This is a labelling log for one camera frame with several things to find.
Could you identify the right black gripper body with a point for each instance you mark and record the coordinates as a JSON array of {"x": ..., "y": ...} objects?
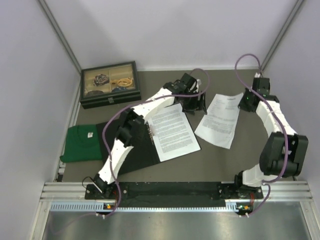
[{"x": 244, "y": 103}]

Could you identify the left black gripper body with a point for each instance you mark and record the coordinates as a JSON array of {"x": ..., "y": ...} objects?
[{"x": 191, "y": 103}]

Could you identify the printed white paper sheets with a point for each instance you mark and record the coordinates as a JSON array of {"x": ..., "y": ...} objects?
[{"x": 218, "y": 126}]

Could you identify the white folder black inside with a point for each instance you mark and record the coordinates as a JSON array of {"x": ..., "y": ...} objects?
[{"x": 145, "y": 153}]

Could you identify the printed text paper sheet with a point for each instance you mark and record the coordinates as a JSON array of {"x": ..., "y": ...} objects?
[{"x": 175, "y": 135}]

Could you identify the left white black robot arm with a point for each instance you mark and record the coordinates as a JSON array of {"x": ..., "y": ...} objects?
[{"x": 132, "y": 119}]

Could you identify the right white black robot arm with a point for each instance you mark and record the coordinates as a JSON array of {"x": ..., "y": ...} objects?
[{"x": 284, "y": 152}]

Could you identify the metal folder clip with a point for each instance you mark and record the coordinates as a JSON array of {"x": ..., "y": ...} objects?
[{"x": 151, "y": 133}]

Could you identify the dark green glass-lid box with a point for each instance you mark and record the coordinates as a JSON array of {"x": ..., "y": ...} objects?
[{"x": 109, "y": 85}]

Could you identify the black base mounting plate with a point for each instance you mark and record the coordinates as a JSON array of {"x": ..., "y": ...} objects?
[{"x": 209, "y": 190}]

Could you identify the green folded t-shirt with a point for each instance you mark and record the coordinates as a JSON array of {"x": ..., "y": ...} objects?
[{"x": 82, "y": 144}]

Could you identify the aluminium rail frame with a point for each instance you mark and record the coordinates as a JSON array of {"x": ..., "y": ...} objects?
[{"x": 280, "y": 191}]

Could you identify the grey slotted cable duct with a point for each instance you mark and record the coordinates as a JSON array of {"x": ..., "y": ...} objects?
[{"x": 106, "y": 207}]

